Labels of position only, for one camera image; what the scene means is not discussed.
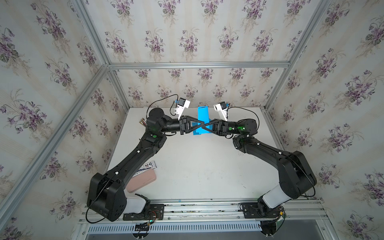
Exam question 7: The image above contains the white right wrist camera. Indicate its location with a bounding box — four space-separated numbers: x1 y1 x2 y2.
214 102 229 121

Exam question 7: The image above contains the aluminium rail frame front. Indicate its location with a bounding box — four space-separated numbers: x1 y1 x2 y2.
71 199 339 240

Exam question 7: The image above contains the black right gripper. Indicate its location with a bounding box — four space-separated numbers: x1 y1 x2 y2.
202 120 242 141

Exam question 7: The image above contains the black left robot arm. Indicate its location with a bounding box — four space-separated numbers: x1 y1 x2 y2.
87 108 222 222

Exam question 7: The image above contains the white pen box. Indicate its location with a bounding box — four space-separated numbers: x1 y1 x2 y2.
134 161 157 177

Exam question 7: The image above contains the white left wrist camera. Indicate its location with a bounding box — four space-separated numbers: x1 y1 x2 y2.
175 98 191 120

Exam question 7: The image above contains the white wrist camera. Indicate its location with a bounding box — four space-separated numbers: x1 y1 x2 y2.
175 98 191 120
214 102 229 121

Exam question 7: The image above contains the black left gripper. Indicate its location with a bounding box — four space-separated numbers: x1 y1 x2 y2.
157 117 203 138

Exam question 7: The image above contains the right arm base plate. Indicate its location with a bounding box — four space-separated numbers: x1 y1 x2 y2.
240 202 284 220

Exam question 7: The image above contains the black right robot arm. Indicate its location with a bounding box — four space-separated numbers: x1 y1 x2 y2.
189 118 317 216

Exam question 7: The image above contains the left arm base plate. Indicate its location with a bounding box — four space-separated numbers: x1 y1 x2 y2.
123 204 165 221

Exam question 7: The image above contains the pink pencil case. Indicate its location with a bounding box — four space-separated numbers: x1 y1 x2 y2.
126 169 157 193

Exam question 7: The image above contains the blue paper sheet front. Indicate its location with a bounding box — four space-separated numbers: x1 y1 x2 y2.
193 106 210 135

